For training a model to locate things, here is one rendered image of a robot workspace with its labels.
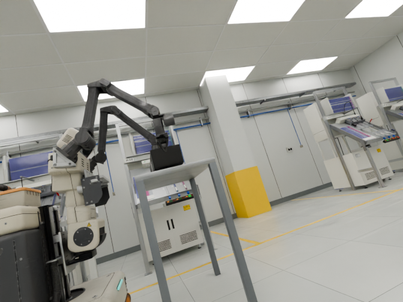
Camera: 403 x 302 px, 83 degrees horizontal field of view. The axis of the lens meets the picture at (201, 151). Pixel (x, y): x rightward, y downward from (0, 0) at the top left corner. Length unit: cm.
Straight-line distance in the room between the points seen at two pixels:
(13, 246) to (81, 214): 32
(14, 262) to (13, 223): 17
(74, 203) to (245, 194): 346
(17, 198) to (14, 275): 41
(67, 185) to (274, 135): 492
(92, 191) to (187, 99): 413
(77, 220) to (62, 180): 26
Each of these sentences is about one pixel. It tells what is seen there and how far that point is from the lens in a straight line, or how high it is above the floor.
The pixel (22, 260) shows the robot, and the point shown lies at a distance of 144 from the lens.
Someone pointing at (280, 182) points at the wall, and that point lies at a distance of 557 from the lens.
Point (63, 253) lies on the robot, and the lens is 158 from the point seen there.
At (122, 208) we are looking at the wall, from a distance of 465.
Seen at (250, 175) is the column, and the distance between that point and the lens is 463.
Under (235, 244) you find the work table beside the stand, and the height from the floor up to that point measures 32.
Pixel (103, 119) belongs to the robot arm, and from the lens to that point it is 189.
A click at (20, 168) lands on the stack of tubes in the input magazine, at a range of 349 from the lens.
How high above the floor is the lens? 60
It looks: 11 degrees up
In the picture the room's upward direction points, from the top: 16 degrees counter-clockwise
